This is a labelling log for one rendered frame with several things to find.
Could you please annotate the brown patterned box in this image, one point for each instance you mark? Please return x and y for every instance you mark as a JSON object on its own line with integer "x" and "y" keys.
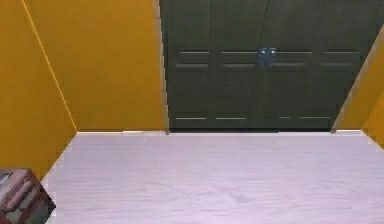
{"x": 21, "y": 198}

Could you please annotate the dark green panelled door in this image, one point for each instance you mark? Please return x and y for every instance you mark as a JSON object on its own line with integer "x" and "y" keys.
{"x": 213, "y": 86}
{"x": 306, "y": 86}

